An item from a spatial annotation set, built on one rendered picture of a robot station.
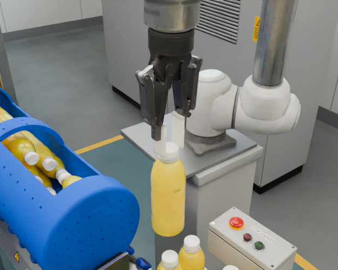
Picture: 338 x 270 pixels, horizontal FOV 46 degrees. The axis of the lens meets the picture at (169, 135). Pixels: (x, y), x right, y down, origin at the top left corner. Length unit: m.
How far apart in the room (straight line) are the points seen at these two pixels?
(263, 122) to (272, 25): 0.34
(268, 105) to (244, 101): 0.08
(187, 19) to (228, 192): 1.03
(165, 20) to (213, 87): 0.77
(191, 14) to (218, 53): 2.10
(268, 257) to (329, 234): 1.76
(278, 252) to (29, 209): 0.60
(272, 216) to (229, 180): 1.27
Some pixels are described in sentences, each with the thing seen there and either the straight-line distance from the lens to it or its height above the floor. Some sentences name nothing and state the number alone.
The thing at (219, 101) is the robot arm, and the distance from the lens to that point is 1.36.
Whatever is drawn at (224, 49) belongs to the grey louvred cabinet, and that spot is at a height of 0.95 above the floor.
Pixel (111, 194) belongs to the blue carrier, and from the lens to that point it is 0.99.
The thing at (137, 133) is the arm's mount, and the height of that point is 1.02.
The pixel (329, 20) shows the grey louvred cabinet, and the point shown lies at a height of 1.17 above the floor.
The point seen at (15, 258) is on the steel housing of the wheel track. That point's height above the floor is 0.87.
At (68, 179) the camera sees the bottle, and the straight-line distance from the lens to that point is 1.16.
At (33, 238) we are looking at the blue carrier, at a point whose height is 1.14.
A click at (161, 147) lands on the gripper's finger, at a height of 1.43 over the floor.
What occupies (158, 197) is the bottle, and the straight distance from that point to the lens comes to 0.79.
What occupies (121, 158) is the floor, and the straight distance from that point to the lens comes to 3.20.
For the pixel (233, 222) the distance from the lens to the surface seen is 1.05.
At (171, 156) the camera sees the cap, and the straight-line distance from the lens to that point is 0.74.
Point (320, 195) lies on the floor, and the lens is 3.02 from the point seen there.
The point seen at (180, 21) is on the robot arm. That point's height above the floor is 1.67.
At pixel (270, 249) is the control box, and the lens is 1.02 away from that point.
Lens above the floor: 1.83
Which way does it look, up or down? 32 degrees down
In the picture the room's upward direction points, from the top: straight up
